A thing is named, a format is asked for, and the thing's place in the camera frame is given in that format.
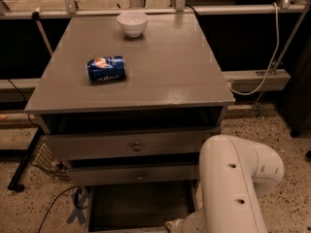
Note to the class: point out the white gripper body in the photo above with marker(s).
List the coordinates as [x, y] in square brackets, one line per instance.
[178, 226]

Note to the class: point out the grey bottom drawer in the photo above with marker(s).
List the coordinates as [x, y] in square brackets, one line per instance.
[123, 208]

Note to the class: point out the grey drawer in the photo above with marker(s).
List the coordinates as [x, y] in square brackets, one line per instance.
[145, 173]
[100, 145]
[123, 208]

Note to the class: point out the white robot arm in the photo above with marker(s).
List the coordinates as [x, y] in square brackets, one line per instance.
[234, 173]

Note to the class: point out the grey top drawer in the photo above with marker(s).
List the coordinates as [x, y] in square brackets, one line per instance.
[100, 145]

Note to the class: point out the grey middle drawer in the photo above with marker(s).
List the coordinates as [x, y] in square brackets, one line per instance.
[145, 173]

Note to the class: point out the grey drawer cabinet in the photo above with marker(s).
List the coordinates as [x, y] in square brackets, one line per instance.
[173, 83]

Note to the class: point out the blue tape cross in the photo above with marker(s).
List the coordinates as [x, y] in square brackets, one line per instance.
[78, 199]

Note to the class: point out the thin metal rod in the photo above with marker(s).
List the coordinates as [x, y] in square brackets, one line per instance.
[275, 78]

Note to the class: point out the white bowl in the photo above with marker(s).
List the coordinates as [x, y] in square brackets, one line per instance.
[132, 24]

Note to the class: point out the wire mesh basket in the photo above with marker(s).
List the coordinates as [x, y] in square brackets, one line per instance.
[46, 162]

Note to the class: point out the black metal frame leg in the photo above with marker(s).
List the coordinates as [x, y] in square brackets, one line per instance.
[14, 184]

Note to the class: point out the metal rail frame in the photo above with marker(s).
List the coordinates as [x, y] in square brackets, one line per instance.
[155, 8]

